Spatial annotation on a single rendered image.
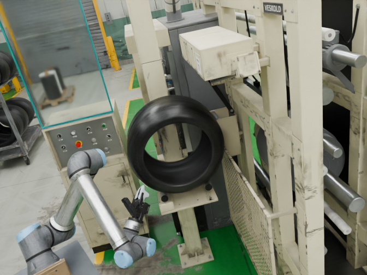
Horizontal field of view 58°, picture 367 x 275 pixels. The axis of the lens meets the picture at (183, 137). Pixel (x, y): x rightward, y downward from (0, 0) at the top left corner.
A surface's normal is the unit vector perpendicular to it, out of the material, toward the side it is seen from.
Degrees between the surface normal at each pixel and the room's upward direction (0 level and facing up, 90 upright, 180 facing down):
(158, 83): 90
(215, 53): 90
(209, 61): 90
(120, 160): 90
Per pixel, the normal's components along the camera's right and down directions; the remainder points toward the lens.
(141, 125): -0.43, -0.14
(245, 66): 0.10, 0.10
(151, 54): 0.16, 0.40
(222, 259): -0.18, -0.89
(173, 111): 0.04, -0.40
